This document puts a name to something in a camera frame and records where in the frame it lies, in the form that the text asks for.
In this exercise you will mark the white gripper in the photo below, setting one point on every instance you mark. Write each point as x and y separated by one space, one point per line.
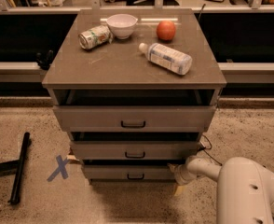
183 175

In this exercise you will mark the grey bottom drawer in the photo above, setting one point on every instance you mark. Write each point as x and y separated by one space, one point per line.
128 173

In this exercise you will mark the grey drawer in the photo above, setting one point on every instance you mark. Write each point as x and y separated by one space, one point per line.
128 173
147 119
134 150

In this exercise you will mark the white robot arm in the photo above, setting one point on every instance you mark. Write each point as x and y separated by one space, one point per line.
245 188

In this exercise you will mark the grey middle drawer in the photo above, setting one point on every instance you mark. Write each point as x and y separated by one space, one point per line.
134 150

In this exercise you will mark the grey drawer cabinet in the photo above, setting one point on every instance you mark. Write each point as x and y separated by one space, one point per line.
118 74

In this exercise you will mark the grey top drawer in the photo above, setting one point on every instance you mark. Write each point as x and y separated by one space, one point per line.
147 119

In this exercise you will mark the white plastic bottle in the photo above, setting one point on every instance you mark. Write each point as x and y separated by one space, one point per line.
168 58

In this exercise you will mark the blue tape cross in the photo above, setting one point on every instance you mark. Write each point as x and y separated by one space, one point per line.
61 169

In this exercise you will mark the orange fruit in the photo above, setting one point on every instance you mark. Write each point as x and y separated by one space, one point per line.
166 30

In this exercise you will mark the black left stand leg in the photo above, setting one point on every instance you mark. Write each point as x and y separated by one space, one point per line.
16 167

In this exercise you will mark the white bowl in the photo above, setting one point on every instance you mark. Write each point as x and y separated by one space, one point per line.
122 26

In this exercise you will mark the green white soda can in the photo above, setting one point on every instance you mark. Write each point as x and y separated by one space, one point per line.
95 36

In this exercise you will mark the black clamp on ledge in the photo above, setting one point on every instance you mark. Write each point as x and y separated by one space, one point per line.
45 61

